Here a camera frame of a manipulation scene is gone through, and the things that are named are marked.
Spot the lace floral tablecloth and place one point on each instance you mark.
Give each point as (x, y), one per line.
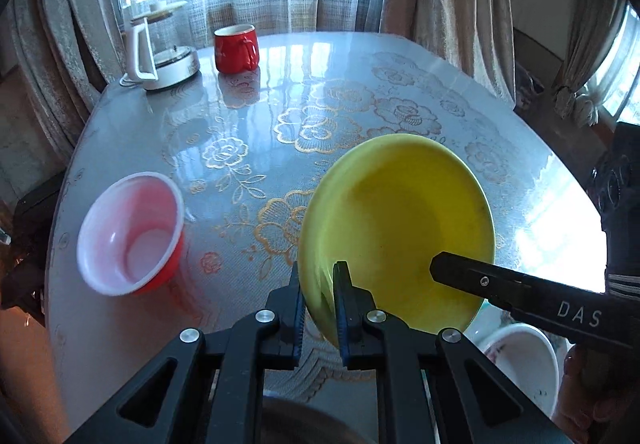
(350, 99)

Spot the side window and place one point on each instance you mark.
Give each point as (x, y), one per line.
(627, 74)

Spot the dark furniture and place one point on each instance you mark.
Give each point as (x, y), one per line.
(35, 224)

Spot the glass electric kettle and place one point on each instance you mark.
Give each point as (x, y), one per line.
(170, 59)

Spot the person's right hand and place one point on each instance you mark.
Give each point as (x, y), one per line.
(585, 384)

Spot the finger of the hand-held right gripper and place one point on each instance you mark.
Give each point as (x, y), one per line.
(525, 296)

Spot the tied beige curtain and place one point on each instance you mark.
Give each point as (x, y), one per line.
(590, 49)

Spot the red mug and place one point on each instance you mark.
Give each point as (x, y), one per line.
(232, 54)

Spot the red bowl with white inside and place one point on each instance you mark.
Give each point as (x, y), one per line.
(130, 244)

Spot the stainless steel bowl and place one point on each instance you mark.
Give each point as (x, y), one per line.
(320, 424)

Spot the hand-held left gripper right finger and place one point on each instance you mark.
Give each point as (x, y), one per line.
(341, 324)

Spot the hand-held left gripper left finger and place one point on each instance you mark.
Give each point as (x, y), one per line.
(295, 324)

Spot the small white floral plate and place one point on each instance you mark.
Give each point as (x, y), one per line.
(530, 369)

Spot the yellow bowl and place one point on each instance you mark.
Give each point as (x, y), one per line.
(400, 224)

